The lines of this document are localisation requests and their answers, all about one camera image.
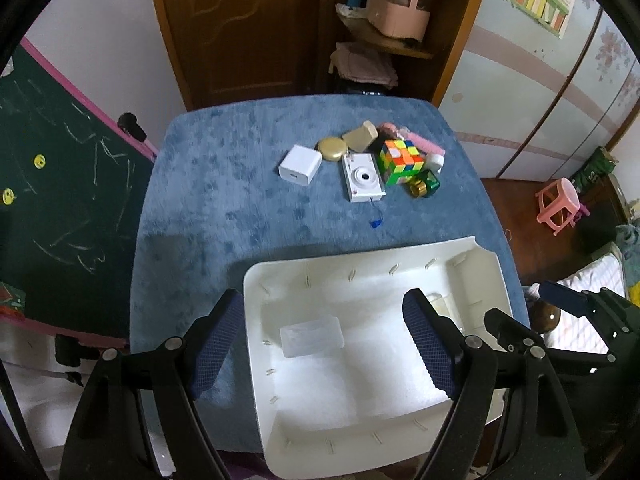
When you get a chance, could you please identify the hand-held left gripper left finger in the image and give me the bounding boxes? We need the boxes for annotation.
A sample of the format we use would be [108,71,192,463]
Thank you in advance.
[59,288,246,480]

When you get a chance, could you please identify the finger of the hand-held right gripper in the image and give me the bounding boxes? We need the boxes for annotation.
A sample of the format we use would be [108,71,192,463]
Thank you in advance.
[484,307,548,358]
[539,281,640,376]

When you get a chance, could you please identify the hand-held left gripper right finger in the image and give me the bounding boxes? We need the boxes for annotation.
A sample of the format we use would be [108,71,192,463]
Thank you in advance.
[402,288,591,480]

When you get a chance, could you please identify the white plastic tray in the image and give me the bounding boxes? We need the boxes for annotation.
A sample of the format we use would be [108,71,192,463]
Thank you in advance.
[243,236,516,478]

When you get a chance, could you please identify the green and gold box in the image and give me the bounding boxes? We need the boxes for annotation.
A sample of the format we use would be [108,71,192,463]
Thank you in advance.
[409,170,441,200]

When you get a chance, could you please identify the white toy camera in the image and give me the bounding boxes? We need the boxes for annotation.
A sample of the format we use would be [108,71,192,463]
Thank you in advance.
[342,152,387,228]

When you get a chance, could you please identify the colourful puzzle cube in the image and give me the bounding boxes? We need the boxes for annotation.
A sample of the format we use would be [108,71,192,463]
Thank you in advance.
[377,138,426,186]

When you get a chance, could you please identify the white cube charger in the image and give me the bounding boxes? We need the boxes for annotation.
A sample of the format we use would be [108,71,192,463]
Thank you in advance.
[278,144,323,188]

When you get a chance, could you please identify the pink tube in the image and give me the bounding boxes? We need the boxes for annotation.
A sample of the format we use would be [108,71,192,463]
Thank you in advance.
[407,132,446,157]

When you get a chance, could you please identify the round gold tin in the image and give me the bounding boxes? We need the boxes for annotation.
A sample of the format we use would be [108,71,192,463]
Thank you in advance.
[317,137,347,163]

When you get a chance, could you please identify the beige wedge block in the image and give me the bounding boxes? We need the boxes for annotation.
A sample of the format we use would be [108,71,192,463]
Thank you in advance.
[342,120,379,152]

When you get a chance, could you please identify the white striped bedding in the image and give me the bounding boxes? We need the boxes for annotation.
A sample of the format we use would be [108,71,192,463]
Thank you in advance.
[547,252,627,352]

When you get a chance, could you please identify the clear plastic box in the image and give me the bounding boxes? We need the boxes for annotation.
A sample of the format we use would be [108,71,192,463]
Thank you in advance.
[279,316,346,358]

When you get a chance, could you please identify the pink plastic stool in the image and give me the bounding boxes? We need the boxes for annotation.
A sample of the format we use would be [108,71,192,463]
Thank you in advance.
[536,177,581,228]

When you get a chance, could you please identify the blue plush table blanket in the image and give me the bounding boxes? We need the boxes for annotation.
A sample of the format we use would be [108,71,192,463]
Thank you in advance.
[129,94,531,456]

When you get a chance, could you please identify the green packet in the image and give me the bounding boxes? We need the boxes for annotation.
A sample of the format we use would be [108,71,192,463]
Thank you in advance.
[570,146,618,196]

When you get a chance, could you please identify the pale sliding door wardrobe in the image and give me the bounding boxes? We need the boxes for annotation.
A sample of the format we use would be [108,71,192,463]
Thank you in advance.
[439,0,640,181]

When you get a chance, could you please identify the black easel knob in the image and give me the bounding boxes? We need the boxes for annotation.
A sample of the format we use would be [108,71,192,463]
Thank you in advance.
[118,112,148,143]

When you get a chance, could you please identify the black bin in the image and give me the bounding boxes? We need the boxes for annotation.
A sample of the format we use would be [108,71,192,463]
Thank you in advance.
[340,77,397,97]

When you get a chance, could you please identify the folded pink cloth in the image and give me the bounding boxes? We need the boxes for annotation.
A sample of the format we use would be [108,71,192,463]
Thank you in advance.
[330,42,399,86]

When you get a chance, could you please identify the brown wooden shelf cabinet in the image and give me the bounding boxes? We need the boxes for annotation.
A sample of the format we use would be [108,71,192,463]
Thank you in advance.
[317,0,495,107]

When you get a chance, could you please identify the brown wooden door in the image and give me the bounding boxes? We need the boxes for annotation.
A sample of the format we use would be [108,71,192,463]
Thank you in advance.
[147,0,323,111]

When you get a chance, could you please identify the white plastic bag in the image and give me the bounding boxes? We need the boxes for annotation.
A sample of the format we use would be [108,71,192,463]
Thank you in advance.
[335,2,371,20]

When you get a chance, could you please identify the green chalkboard with pink frame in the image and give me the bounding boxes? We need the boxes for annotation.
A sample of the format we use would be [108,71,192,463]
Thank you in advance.
[0,40,158,348]

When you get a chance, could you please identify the pink basket with handle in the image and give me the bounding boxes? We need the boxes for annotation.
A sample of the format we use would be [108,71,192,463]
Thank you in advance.
[366,0,432,41]

